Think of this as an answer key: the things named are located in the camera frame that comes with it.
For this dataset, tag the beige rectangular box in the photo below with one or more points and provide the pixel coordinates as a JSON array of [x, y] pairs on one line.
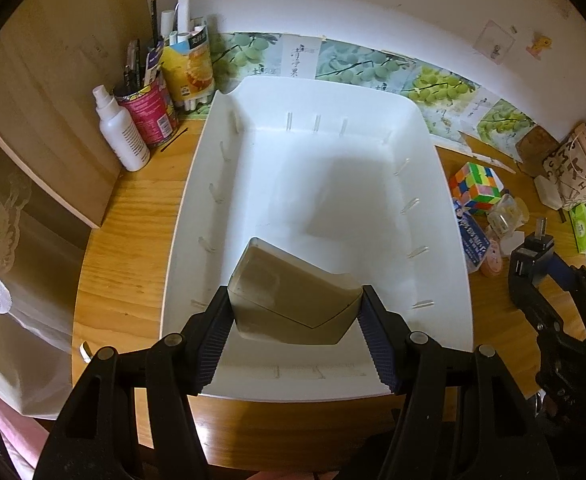
[[293, 305]]

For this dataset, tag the black hairpin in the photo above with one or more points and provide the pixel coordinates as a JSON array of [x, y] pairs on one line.
[[174, 140]]

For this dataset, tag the white soap box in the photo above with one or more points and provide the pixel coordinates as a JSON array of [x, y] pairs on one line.
[[547, 192]]

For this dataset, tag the colourful puzzle cube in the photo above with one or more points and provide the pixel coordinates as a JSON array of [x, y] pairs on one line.
[[475, 187]]

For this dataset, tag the black pen bundle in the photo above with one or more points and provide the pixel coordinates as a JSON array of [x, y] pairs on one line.
[[133, 67]]

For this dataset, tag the brown cardboard sheet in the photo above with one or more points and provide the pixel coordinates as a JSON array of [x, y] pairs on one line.
[[535, 145]]

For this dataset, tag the small white clip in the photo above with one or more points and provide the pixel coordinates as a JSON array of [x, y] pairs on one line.
[[85, 351]]

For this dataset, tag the small pink toy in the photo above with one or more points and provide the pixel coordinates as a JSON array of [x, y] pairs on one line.
[[492, 260]]

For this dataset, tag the red tin can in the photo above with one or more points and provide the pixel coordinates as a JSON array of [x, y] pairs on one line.
[[148, 115]]

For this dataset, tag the white paper tube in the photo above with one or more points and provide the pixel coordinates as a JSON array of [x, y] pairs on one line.
[[167, 25], [183, 12]]

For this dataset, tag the white paper strip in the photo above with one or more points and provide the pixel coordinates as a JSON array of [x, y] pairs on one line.
[[488, 157]]

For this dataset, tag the yellow snack bag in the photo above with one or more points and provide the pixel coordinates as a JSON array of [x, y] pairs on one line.
[[193, 67]]

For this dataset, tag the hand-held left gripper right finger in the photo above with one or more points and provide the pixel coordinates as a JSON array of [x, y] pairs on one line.
[[378, 345]]

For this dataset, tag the wooden shelf unit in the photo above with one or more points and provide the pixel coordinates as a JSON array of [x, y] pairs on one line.
[[48, 85]]

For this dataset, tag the white spray bottle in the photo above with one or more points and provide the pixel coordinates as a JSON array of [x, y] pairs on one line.
[[123, 135]]

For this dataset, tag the patterned beige pouch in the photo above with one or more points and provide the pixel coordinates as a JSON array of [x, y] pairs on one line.
[[573, 170]]

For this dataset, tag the row of grape print panels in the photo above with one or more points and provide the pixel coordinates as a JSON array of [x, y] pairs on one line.
[[363, 67]]

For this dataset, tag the clear wall hook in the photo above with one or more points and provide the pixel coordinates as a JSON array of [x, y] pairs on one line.
[[495, 42]]

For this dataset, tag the pink cloth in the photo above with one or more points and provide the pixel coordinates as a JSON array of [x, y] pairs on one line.
[[13, 440]]

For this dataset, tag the yellow animal wall sticker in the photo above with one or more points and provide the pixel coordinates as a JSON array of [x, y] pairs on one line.
[[540, 46]]

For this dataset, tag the white lace cloth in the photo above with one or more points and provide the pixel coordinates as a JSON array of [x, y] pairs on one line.
[[3, 240]]

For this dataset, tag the dark pencil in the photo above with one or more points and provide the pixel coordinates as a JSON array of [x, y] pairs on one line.
[[153, 15]]

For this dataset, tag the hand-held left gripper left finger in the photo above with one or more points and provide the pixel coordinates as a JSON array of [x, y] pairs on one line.
[[213, 340]]

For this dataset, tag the blue white packet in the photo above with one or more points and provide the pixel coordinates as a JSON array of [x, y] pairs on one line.
[[473, 240]]

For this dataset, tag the white plastic bin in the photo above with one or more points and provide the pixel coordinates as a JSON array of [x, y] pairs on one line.
[[298, 185]]

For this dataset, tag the blue white leaflet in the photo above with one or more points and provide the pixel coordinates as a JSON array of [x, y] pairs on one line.
[[152, 62]]

